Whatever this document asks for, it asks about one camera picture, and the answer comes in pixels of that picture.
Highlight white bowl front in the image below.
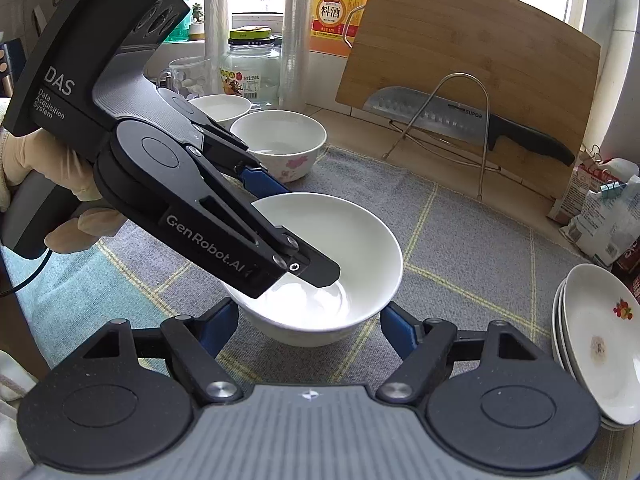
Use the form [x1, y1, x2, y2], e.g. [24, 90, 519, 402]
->
[224, 192, 404, 348]

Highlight white bowl pink flowers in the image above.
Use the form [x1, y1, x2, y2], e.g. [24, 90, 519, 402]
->
[230, 110, 328, 183]

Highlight white plate with stain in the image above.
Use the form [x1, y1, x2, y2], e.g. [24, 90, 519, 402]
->
[561, 263, 639, 426]

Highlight left gloved hand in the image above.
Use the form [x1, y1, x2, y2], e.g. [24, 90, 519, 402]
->
[0, 127, 129, 256]

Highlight glass mug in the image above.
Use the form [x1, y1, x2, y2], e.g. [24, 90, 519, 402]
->
[156, 56, 214, 100]

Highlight glass jar green lid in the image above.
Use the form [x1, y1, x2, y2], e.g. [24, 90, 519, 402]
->
[218, 26, 281, 110]

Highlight orange cooking wine jug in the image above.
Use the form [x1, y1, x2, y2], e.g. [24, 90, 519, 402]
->
[310, 0, 367, 58]

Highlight white blue plastic bag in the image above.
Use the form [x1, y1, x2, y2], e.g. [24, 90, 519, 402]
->
[561, 176, 639, 268]

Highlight bamboo cutting board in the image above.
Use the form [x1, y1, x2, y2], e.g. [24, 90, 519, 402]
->
[334, 0, 602, 201]

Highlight red white food bag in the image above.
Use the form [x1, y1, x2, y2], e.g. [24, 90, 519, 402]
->
[547, 145, 639, 226]

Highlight black cable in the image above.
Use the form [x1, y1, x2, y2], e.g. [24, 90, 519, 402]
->
[0, 249, 54, 302]

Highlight black handled kitchen knife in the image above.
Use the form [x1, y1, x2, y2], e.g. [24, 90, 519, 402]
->
[363, 86, 575, 167]

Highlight metal wire rack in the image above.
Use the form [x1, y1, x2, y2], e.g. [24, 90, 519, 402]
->
[367, 72, 490, 200]

